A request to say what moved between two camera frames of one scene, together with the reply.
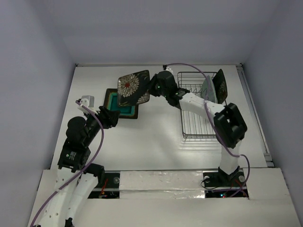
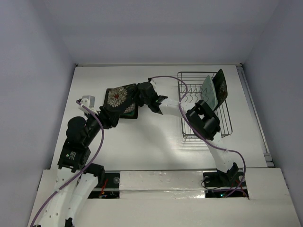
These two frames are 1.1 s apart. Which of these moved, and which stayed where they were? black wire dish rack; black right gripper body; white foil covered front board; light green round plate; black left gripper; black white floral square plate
Moved: black right gripper body; black white floral square plate
Stayed: white foil covered front board; black left gripper; black wire dish rack; light green round plate
